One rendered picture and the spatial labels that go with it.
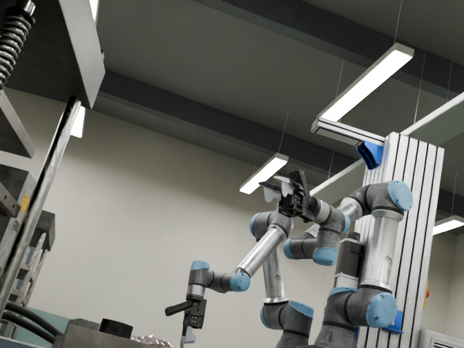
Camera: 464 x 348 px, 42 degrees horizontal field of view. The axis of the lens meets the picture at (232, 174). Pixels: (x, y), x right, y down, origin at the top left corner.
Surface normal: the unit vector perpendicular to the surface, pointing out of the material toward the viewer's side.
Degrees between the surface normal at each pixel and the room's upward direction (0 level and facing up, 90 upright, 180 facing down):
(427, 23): 180
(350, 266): 90
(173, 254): 90
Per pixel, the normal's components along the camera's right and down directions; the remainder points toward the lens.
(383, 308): 0.57, -0.02
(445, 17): -0.24, 0.91
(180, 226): 0.27, -0.28
